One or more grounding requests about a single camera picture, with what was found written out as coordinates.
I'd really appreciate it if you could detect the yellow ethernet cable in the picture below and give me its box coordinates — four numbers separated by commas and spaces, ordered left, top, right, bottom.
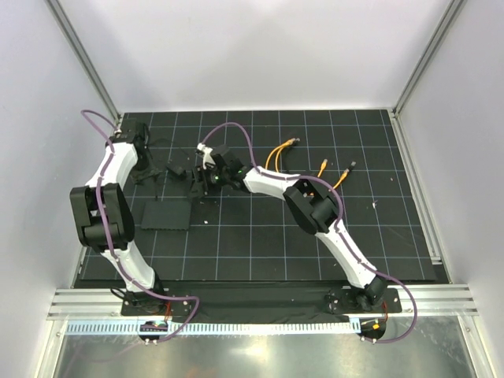
275, 138, 352, 190
265, 138, 330, 178

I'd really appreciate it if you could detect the purple cable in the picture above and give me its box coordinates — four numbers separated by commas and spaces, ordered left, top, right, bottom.
200, 122, 418, 346
80, 109, 201, 343

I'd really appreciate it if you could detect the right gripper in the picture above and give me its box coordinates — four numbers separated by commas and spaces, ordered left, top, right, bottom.
187, 165, 228, 202

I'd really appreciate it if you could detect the black power adapter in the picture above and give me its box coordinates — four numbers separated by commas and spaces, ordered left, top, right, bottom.
165, 164, 187, 180

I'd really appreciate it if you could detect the aluminium frame rail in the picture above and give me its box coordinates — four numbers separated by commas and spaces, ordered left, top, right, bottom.
46, 284, 478, 321

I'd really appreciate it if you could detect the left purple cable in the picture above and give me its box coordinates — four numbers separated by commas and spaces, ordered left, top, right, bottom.
80, 109, 201, 343

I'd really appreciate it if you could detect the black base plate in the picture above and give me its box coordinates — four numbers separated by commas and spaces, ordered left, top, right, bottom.
110, 281, 402, 324

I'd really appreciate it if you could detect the thin black power cord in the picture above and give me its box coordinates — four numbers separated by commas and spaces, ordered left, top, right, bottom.
141, 125, 194, 202

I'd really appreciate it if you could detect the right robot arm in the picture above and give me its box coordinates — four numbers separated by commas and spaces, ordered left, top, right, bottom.
190, 143, 387, 312

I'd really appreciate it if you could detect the black network switch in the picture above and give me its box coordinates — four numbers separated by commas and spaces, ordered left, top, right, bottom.
141, 198, 191, 231

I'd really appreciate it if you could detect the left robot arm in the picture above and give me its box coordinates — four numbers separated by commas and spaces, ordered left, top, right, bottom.
69, 118, 167, 315

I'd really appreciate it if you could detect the black grid mat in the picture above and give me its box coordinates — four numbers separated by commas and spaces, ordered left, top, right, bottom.
80, 109, 439, 282

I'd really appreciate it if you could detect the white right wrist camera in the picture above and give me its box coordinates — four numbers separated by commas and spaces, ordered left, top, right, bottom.
196, 143, 215, 169

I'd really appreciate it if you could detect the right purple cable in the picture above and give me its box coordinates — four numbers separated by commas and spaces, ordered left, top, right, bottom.
200, 122, 418, 346

